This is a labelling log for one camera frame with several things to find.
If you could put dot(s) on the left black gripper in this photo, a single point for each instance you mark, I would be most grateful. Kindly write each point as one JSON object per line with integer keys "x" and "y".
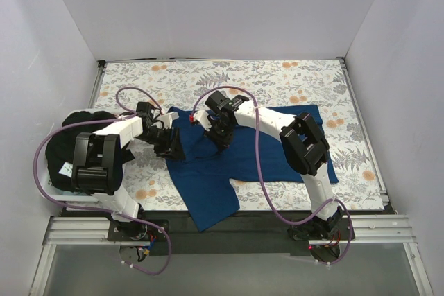
{"x": 170, "y": 145}

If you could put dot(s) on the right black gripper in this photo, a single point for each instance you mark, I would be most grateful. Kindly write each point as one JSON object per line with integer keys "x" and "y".
{"x": 218, "y": 135}

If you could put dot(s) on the blue t shirt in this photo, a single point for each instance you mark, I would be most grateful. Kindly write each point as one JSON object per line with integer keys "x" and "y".
{"x": 203, "y": 178}

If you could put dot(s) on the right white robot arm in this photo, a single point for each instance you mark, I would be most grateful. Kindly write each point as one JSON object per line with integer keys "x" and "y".
{"x": 305, "y": 147}

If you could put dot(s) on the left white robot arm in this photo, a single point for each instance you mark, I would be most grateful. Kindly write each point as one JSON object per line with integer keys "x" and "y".
{"x": 121, "y": 206}

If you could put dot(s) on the floral table cloth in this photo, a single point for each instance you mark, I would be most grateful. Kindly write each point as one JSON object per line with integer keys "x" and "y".
{"x": 273, "y": 83}

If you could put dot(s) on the white paper label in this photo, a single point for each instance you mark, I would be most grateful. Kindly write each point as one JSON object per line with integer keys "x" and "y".
{"x": 66, "y": 170}

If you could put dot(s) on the black t shirt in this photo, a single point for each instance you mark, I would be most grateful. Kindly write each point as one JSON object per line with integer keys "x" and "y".
{"x": 81, "y": 160}

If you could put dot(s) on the white plastic basket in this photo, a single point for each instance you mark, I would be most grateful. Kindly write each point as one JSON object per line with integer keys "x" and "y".
{"x": 55, "y": 193}

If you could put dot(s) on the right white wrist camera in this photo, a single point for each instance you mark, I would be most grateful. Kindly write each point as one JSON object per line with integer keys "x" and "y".
{"x": 202, "y": 118}

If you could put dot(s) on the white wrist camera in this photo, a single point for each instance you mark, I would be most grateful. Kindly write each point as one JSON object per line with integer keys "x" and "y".
{"x": 202, "y": 118}
{"x": 166, "y": 120}

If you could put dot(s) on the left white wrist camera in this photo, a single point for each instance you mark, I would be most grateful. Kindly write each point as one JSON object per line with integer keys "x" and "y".
{"x": 166, "y": 120}

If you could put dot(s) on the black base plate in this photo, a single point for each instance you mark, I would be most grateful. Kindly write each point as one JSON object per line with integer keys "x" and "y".
{"x": 245, "y": 232}

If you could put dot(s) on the aluminium frame rail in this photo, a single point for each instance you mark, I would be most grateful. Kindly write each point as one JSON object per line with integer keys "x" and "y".
{"x": 77, "y": 230}

